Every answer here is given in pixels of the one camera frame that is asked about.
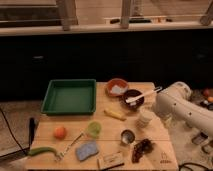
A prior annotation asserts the small metal cup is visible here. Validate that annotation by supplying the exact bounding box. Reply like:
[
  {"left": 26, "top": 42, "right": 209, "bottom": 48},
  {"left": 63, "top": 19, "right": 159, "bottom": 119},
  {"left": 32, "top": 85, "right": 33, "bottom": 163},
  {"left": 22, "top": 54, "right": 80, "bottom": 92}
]
[{"left": 121, "top": 130, "right": 135, "bottom": 145}]

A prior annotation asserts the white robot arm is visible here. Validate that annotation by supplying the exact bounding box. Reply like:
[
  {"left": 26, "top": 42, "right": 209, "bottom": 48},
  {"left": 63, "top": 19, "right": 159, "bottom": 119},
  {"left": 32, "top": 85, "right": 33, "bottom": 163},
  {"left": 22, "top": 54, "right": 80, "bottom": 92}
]
[{"left": 153, "top": 81, "right": 213, "bottom": 138}]

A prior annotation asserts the green plastic tray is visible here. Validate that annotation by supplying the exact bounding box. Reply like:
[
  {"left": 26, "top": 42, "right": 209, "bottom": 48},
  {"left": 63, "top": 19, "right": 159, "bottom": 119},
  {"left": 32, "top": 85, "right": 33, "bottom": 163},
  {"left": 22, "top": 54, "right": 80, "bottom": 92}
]
[{"left": 41, "top": 79, "right": 96, "bottom": 116}]

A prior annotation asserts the orange bowl with white contents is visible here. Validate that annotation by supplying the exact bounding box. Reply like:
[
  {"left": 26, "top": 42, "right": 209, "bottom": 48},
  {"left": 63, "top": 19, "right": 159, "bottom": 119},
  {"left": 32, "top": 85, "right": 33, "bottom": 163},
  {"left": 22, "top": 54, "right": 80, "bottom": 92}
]
[{"left": 106, "top": 78, "right": 129, "bottom": 97}]

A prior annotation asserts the dark brown bowl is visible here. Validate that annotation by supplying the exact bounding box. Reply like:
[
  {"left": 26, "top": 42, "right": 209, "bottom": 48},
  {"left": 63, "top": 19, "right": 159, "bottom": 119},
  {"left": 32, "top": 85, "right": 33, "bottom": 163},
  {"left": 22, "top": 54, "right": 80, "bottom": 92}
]
[{"left": 121, "top": 89, "right": 144, "bottom": 110}]

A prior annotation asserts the green measuring cup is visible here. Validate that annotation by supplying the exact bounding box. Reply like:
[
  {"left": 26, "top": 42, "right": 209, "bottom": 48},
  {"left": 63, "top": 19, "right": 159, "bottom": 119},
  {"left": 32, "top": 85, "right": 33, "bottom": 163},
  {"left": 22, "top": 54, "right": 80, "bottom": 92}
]
[{"left": 65, "top": 121, "right": 101, "bottom": 153}]

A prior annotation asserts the wooden cutting board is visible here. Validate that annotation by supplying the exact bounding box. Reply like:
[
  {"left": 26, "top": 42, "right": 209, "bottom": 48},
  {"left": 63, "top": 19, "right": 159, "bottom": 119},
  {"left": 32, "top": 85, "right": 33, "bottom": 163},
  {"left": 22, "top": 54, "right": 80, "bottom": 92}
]
[{"left": 25, "top": 82, "right": 178, "bottom": 171}]

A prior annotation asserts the white paper cup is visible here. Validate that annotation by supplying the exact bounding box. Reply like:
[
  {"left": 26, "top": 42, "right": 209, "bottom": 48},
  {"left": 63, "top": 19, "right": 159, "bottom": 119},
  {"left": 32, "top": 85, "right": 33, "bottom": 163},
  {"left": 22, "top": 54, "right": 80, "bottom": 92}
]
[{"left": 137, "top": 107, "right": 155, "bottom": 128}]

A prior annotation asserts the blue sponge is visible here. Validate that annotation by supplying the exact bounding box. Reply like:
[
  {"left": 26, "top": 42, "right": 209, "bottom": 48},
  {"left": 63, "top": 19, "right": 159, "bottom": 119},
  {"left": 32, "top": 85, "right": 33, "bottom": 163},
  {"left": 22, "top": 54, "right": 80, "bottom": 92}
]
[{"left": 75, "top": 141, "right": 99, "bottom": 161}]

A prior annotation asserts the orange fruit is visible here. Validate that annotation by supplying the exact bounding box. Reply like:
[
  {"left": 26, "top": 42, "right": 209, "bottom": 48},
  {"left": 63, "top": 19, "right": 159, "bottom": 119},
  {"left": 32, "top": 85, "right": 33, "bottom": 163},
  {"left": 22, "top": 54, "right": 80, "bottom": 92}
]
[{"left": 53, "top": 126, "right": 67, "bottom": 140}]

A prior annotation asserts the black handled tool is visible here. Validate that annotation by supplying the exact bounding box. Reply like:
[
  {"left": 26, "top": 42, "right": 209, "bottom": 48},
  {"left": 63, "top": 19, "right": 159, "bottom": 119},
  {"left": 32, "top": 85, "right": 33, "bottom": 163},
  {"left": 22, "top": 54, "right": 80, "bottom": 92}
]
[{"left": 29, "top": 118, "right": 35, "bottom": 146}]

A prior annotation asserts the green handled peeler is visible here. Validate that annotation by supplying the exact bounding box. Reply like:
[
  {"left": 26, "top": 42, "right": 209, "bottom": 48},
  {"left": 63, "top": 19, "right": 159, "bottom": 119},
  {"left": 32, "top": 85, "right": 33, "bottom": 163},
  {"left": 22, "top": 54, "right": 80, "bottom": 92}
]
[{"left": 28, "top": 147, "right": 62, "bottom": 161}]

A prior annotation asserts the black cable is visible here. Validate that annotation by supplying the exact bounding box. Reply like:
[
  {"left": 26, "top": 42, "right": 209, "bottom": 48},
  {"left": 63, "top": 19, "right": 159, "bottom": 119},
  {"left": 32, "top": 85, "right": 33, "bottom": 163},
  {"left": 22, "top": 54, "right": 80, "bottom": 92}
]
[{"left": 0, "top": 108, "right": 29, "bottom": 159}]

